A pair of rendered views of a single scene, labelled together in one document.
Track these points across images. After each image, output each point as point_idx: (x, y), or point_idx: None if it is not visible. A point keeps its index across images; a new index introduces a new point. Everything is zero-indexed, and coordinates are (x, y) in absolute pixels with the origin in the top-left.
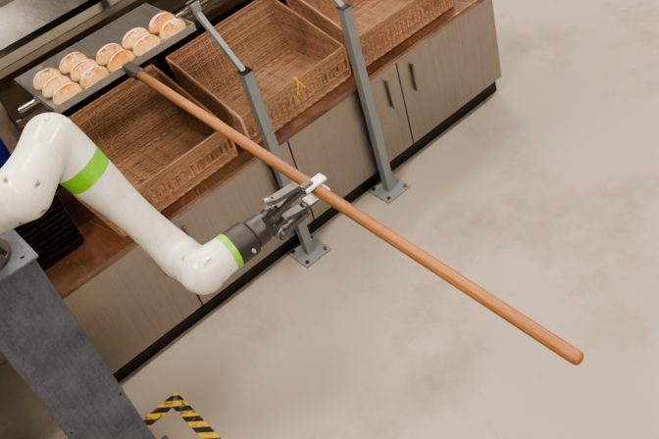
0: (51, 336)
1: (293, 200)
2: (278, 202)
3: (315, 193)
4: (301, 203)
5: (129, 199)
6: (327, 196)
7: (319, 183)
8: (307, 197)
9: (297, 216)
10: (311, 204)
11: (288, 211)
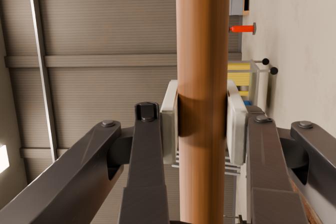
0: None
1: (147, 146)
2: (46, 206)
3: (195, 92)
4: (246, 162)
5: None
6: (180, 16)
7: (170, 88)
8: (229, 141)
9: (282, 153)
10: (243, 107)
11: (247, 212)
